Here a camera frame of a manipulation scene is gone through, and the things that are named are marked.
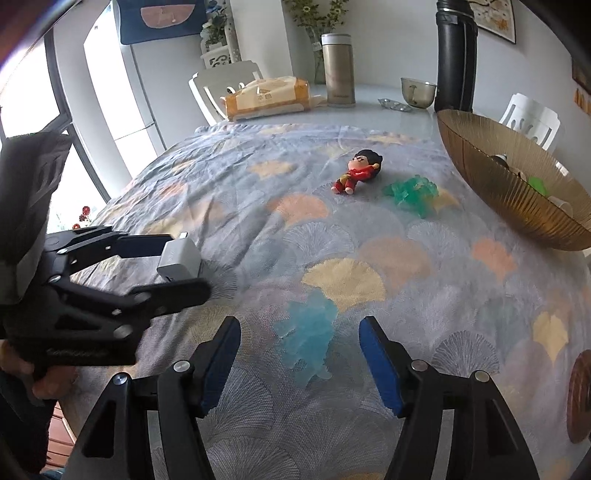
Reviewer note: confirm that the white chair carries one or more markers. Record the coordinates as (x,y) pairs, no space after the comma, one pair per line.
(533,120)
(210,86)

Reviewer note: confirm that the large framed painting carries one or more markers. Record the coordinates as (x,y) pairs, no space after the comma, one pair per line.
(495,16)

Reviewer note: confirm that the gold thermos bottle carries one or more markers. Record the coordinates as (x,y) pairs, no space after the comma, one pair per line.
(337,50)

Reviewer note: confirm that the clear plastic cup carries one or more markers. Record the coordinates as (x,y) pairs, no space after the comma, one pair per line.
(565,206)

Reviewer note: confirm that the brown ribbed glass bowl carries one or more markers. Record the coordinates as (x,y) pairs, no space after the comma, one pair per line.
(497,161)

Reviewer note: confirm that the small glass cup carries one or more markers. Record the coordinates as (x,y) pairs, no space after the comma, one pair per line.
(418,93)

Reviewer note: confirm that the light blue crystal toy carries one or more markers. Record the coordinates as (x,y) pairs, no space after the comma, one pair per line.
(305,335)

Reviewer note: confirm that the floral grey tablecloth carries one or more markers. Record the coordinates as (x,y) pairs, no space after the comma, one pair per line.
(459,289)

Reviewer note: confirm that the orange tissue pack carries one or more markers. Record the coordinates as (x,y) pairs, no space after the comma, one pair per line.
(268,97)

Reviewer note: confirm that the bright green toy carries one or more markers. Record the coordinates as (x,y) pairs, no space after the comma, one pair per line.
(538,185)

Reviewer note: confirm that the green crystal toy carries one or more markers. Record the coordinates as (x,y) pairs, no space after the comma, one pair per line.
(416,195)

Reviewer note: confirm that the small metal dish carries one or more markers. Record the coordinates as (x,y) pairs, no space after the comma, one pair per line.
(394,105)

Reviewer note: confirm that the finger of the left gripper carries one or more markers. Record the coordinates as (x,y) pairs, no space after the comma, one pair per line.
(75,250)
(74,325)

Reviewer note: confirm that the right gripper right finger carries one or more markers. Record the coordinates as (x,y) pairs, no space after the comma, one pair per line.
(486,440)

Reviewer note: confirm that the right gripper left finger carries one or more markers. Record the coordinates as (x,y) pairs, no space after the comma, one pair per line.
(114,442)

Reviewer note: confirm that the blue fabric wall hanging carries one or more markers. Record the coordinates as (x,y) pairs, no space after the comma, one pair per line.
(142,21)

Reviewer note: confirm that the red boy figurine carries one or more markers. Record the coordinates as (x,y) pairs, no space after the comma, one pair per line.
(363,167)

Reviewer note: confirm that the white carved shelf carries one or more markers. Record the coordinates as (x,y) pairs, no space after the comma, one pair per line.
(219,42)

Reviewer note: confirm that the white chair far left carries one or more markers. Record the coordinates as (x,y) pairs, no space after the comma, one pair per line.
(210,86)

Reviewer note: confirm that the white refrigerator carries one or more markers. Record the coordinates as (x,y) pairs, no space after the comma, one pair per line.
(143,90)

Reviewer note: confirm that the white charger adapter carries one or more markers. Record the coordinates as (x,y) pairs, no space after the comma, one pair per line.
(180,259)

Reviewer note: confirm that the person's left hand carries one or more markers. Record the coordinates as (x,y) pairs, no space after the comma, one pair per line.
(53,385)

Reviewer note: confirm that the flower vase with plant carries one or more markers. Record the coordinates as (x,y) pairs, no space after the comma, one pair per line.
(307,14)

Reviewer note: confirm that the tall black thermos flask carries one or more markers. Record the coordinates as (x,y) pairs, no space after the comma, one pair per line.
(457,55)

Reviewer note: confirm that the white chair far right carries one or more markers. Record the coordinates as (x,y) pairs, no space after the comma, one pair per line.
(533,120)

